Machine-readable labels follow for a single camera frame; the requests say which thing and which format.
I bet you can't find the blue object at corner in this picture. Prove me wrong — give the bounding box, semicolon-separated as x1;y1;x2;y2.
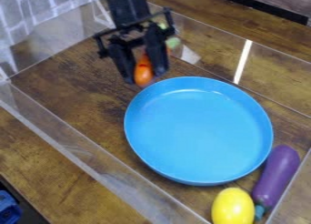
0;190;21;224

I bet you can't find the orange toy carrot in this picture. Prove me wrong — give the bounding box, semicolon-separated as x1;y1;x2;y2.
132;21;182;88

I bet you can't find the purple toy eggplant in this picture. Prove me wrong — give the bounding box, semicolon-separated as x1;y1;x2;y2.
250;145;300;220

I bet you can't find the blue round plate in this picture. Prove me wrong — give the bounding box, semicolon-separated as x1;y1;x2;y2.
124;76;273;186

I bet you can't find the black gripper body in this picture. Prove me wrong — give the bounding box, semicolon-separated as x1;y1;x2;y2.
93;0;174;57

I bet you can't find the yellow toy lemon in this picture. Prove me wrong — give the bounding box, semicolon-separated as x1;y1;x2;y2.
210;188;254;224

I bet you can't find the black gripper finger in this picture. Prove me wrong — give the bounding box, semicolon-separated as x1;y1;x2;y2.
108;44;136;84
142;23;169;76

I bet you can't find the white mesh curtain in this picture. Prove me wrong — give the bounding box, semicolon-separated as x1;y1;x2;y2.
0;0;106;49

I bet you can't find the clear acrylic enclosure wall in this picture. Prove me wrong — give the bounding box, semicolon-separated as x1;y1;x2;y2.
0;0;311;224

